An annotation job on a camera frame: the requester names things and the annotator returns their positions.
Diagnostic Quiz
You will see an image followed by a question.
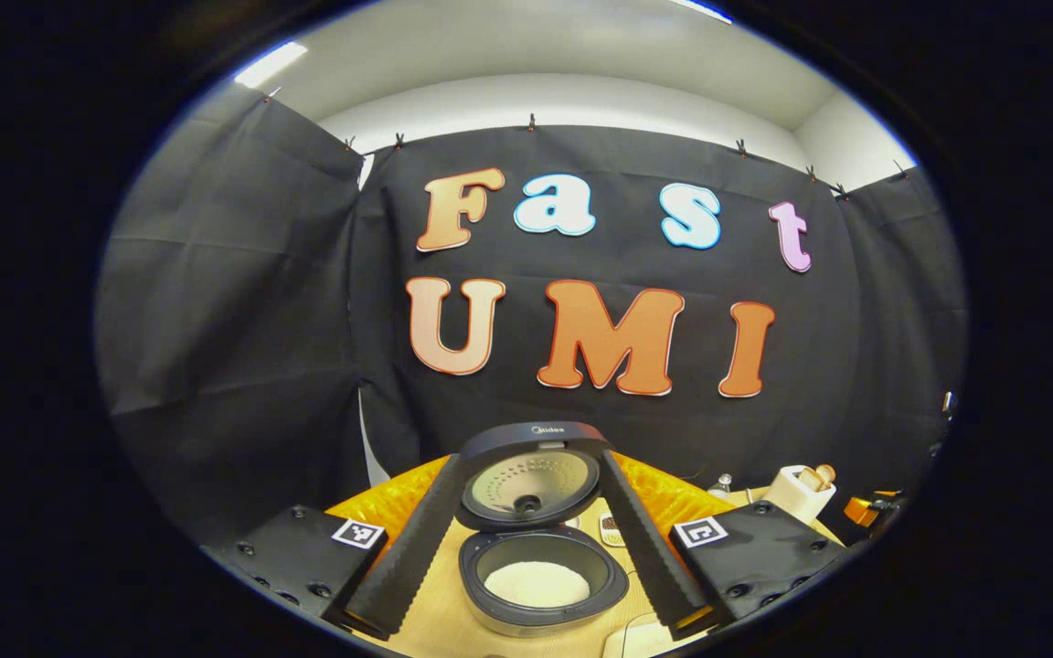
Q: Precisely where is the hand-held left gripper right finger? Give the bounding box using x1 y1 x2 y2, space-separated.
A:
600 450 849 641

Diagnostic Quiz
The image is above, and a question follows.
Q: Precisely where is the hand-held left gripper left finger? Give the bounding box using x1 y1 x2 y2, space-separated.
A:
202 452 468 641

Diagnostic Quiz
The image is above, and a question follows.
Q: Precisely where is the grey rice cooker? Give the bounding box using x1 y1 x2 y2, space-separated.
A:
455 421 630 638

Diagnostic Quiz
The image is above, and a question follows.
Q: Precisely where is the white toaster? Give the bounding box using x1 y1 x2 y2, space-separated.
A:
762 464 838 524

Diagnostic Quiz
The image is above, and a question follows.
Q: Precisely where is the black backdrop cloth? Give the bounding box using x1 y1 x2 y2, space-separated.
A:
95 87 966 549

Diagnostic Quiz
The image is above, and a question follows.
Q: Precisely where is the ceiling light panel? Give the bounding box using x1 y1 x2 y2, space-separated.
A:
234 41 308 90

